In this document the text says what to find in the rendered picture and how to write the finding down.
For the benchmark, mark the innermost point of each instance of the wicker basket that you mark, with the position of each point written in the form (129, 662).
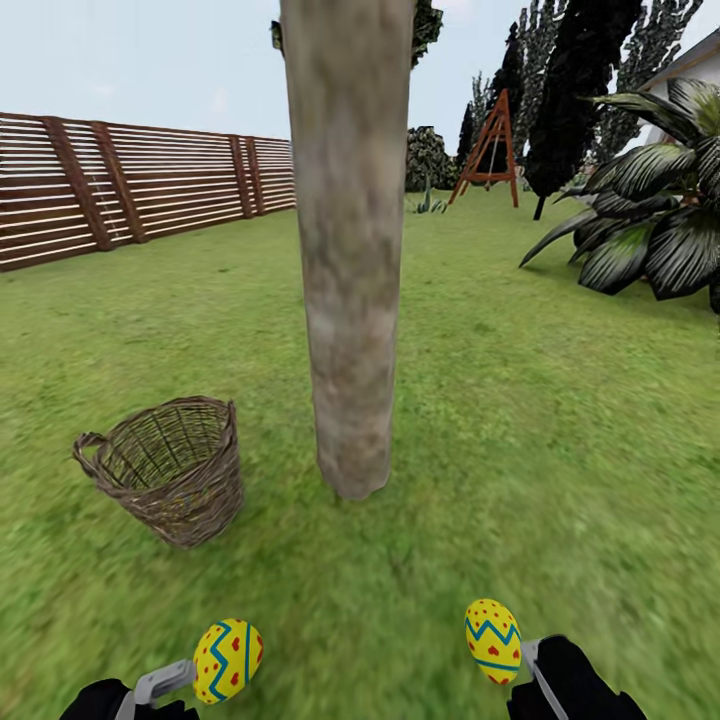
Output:
(199, 517)

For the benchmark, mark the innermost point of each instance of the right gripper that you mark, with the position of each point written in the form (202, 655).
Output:
(528, 703)

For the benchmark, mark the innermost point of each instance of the easter egg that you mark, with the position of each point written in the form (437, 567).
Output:
(492, 633)
(227, 657)

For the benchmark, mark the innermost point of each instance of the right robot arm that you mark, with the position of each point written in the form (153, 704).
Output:
(564, 686)

